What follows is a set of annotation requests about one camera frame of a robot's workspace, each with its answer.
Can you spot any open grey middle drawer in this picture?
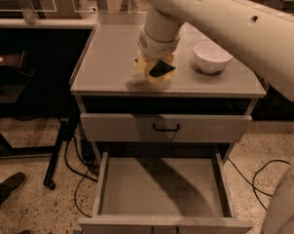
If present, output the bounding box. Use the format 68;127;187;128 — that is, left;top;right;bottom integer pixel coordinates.
79;151;252;234

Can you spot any white ceramic bowl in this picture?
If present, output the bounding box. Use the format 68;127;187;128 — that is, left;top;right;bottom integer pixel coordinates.
194;41;233;74

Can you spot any black floor cable right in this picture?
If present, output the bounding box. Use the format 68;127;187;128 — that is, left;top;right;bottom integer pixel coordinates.
226;157;292;212

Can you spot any brown shoe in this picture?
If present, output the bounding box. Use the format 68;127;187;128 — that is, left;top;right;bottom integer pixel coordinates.
0;172;26;205

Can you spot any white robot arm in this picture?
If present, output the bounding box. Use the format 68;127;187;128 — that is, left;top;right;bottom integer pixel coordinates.
139;0;294;102

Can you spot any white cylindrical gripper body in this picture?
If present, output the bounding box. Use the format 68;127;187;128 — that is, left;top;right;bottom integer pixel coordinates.
138;27;180;60

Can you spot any black floor cable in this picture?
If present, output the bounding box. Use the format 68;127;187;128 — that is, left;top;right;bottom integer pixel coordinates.
226;157;292;212
63;134;100;218

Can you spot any black metal table frame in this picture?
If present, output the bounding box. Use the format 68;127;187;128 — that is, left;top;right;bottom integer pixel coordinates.
0;121;66;190

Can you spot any white horizontal rail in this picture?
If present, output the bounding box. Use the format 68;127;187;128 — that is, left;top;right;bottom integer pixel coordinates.
0;19;97;29

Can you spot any grey drawer cabinet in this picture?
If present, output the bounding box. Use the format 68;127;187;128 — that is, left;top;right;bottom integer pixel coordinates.
68;11;270;234

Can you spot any closed grey top drawer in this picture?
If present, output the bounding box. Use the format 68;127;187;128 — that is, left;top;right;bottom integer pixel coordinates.
81;113;251;142

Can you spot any black drawer handle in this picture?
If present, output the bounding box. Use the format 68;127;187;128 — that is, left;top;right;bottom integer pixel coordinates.
152;123;180;133

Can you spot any green and yellow sponge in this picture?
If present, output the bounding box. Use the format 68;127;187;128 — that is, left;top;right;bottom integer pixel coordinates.
147;60;176;85

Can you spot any black floor cable left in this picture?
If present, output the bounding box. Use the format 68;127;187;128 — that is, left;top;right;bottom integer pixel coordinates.
63;134;100;218

